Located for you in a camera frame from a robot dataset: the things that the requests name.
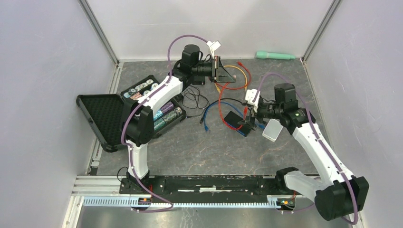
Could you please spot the black power adapter with cord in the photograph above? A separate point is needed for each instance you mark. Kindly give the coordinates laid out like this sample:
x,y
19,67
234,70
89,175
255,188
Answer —
x,y
193,99

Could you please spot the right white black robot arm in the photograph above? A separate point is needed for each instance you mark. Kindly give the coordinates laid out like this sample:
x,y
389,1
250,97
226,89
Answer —
x,y
338,192

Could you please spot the white slotted cable duct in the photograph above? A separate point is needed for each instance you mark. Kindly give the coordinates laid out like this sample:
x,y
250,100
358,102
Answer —
x,y
135,202

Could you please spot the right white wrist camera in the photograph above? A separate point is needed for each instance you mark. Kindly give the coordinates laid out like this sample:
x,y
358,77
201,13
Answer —
x,y
252,99

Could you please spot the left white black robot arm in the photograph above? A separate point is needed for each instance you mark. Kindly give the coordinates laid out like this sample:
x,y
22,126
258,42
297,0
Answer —
x,y
137,124

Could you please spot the black poker chip case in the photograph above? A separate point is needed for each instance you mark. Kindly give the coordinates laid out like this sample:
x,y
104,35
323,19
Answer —
x,y
106,114

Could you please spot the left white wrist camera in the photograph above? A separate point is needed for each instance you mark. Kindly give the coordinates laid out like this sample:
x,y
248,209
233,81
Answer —
x,y
213,46

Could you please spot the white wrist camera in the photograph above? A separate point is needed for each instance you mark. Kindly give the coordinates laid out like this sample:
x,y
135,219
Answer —
x,y
213,46
252,99

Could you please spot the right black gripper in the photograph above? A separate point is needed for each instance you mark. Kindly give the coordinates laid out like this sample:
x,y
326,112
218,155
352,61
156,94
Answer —
x,y
252,115

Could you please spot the white plastic box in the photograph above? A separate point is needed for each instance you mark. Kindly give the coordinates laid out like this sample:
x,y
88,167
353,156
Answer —
x,y
272,130

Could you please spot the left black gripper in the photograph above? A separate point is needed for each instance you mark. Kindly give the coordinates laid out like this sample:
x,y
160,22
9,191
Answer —
x,y
219,73

